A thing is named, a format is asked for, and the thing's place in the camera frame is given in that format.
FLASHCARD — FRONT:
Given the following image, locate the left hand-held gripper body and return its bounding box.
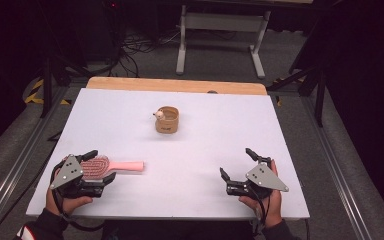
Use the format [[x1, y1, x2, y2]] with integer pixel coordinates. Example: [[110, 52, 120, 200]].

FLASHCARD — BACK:
[[49, 153, 105, 200]]

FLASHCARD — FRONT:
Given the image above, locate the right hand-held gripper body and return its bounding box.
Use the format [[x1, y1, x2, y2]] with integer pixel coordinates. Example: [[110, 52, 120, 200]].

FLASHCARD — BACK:
[[226, 156, 290, 201]]

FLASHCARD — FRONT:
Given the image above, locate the pink hairbrush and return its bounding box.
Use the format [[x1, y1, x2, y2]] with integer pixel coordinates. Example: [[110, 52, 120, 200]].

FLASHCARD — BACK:
[[79, 155, 146, 181]]

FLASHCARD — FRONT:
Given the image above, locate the brown cup with small figure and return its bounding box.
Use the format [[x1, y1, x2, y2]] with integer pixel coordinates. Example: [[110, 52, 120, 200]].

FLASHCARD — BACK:
[[152, 105, 180, 135]]

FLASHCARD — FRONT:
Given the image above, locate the person's right hand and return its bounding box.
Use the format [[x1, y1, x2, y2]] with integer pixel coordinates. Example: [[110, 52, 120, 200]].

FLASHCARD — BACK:
[[239, 159, 283, 230]]

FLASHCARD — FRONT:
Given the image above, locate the person's left hand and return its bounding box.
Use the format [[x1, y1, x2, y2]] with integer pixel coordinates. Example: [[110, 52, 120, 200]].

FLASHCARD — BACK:
[[45, 155, 94, 216]]

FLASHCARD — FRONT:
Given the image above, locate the white table board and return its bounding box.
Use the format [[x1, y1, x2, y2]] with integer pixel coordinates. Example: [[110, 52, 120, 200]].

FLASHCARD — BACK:
[[25, 87, 311, 222]]

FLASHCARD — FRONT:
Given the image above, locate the yellow black floor tape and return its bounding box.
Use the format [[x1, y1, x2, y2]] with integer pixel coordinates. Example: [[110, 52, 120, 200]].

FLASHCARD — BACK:
[[272, 77, 306, 108], [24, 78, 73, 106]]

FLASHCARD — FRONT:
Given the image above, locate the black tripod stand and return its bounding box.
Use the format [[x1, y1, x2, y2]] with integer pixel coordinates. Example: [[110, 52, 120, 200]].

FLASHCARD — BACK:
[[266, 64, 328, 128], [39, 55, 95, 120]]

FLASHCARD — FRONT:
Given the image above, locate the wooden table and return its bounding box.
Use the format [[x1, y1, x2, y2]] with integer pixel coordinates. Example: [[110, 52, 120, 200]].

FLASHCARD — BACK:
[[85, 76, 268, 97]]

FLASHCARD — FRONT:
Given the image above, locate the grey metal stand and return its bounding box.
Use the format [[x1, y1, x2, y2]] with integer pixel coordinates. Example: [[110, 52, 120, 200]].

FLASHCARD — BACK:
[[175, 4, 272, 80]]

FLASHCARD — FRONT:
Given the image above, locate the right hand-held gripper cable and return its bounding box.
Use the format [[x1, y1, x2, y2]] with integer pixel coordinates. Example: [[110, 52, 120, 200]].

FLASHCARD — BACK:
[[250, 186, 272, 236]]

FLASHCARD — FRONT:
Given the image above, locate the hand-held gripper cable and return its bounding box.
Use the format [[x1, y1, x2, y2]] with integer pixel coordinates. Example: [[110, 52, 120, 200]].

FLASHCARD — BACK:
[[250, 186, 272, 236], [49, 159, 106, 233]]

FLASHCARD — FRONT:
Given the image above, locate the left hand-held gripper cable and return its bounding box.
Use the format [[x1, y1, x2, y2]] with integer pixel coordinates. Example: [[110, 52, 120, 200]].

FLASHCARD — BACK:
[[49, 159, 106, 233]]

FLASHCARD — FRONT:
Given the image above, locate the aluminium floor rail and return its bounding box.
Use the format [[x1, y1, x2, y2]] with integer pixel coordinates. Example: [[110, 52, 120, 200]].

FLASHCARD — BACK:
[[299, 95, 374, 240], [0, 85, 70, 240]]

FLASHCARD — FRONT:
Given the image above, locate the bundle of black cables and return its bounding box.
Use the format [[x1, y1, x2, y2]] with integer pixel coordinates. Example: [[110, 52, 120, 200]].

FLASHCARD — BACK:
[[105, 29, 182, 78]]

